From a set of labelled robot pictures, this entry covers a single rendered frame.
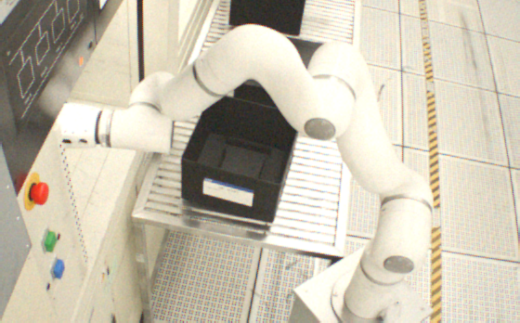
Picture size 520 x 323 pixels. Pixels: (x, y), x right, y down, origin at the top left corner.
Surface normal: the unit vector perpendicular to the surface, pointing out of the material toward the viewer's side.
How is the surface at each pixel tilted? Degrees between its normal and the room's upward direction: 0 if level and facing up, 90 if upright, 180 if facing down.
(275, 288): 0
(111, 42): 90
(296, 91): 60
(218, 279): 0
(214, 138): 0
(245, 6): 90
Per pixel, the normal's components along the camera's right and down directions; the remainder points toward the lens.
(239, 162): 0.10, -0.67
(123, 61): -0.15, 0.72
